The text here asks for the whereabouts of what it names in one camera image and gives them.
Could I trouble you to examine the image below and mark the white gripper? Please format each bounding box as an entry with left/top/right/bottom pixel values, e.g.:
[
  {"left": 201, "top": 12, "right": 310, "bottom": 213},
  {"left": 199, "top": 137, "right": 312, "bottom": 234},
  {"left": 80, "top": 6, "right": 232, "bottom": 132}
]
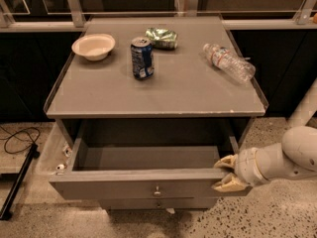
[{"left": 212, "top": 148, "right": 268, "bottom": 192}]

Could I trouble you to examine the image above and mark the grey top drawer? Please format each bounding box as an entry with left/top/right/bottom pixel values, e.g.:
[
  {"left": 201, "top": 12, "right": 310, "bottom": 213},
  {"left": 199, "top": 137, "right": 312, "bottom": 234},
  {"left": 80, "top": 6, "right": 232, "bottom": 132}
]
[{"left": 49, "top": 136, "right": 254, "bottom": 201}]

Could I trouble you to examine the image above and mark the grey drawer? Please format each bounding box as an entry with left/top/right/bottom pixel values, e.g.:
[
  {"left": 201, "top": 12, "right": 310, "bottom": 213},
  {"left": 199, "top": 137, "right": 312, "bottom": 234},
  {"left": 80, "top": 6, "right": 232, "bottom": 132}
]
[
  {"left": 49, "top": 136, "right": 254, "bottom": 201},
  {"left": 99, "top": 197, "right": 217, "bottom": 210}
]

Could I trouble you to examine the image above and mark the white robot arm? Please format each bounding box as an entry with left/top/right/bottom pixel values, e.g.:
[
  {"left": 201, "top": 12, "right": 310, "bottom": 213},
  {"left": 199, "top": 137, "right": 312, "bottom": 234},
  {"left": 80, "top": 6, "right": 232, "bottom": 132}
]
[{"left": 212, "top": 79, "right": 317, "bottom": 192}]

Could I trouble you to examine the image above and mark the grey drawer cabinet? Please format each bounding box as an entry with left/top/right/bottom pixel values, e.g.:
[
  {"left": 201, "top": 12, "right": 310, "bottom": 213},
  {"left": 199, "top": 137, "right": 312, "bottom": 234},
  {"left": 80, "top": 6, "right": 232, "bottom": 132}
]
[{"left": 43, "top": 15, "right": 269, "bottom": 213}]

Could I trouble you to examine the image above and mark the grey bottom drawer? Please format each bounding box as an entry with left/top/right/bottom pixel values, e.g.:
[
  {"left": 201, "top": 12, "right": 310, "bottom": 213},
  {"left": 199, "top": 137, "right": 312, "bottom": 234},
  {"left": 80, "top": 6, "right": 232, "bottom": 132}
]
[{"left": 99, "top": 197, "right": 217, "bottom": 210}]

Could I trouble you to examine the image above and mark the clear plastic water bottle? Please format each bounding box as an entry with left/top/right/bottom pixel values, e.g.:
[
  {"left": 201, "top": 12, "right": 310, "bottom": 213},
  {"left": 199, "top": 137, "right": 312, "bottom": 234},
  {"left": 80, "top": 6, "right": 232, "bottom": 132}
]
[{"left": 203, "top": 44, "right": 256, "bottom": 84}]

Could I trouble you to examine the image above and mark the green crumpled chip bag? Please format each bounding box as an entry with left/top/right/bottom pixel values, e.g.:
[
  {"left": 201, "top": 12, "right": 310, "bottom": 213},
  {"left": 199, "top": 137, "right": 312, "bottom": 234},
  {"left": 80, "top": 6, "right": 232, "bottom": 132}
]
[{"left": 146, "top": 28, "right": 178, "bottom": 50}]

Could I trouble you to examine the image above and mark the blue soda can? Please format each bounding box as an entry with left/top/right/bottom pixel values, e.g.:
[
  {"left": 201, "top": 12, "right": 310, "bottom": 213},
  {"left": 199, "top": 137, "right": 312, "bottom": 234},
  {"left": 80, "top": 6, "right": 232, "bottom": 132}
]
[{"left": 131, "top": 37, "right": 155, "bottom": 80}]

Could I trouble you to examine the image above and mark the white paper bowl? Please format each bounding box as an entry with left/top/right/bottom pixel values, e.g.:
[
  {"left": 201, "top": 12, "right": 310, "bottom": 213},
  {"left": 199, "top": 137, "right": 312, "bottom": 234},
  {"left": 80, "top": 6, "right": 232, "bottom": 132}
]
[{"left": 71, "top": 34, "right": 116, "bottom": 61}]

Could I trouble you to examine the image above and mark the black metal floor bar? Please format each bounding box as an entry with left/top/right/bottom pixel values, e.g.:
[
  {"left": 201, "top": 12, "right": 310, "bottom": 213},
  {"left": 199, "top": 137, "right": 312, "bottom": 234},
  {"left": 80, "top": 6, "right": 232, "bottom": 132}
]
[{"left": 0, "top": 143, "right": 40, "bottom": 221}]

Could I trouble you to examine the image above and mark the black cable on floor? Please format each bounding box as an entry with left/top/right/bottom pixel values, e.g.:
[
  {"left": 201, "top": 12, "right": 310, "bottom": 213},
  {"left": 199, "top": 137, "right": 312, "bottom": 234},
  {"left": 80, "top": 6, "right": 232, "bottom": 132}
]
[{"left": 0, "top": 124, "right": 42, "bottom": 155}]

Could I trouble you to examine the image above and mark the metal window railing frame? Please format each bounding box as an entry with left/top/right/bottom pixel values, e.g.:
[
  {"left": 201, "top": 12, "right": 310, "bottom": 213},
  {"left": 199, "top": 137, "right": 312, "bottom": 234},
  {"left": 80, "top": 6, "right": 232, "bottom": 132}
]
[{"left": 0, "top": 0, "right": 317, "bottom": 27}]

